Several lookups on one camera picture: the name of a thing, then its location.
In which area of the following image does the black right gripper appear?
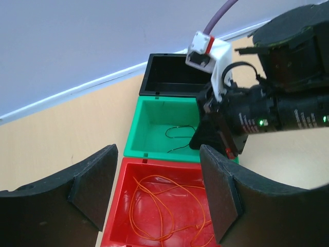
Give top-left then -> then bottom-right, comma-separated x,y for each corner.
189,84 -> 274,157

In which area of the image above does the green plastic bin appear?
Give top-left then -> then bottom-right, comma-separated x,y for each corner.
124,96 -> 200,163

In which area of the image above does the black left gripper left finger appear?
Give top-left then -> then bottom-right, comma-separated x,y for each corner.
1,144 -> 118,246

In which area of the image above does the orange thin wire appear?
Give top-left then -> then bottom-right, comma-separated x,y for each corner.
130,174 -> 215,246

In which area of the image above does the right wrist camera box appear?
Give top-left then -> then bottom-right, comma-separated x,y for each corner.
186,31 -> 233,102

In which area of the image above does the black thin wire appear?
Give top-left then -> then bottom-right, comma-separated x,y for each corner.
165,125 -> 198,154

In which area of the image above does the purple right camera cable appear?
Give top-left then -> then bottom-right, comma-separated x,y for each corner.
203,0 -> 240,36

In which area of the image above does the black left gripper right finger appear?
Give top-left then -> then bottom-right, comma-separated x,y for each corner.
200,145 -> 328,246

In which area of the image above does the red plastic bin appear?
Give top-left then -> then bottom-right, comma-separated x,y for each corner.
101,157 -> 216,246

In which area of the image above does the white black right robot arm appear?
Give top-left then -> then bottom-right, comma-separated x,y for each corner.
189,2 -> 328,159

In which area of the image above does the black plastic bin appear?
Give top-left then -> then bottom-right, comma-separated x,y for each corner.
139,54 -> 211,97

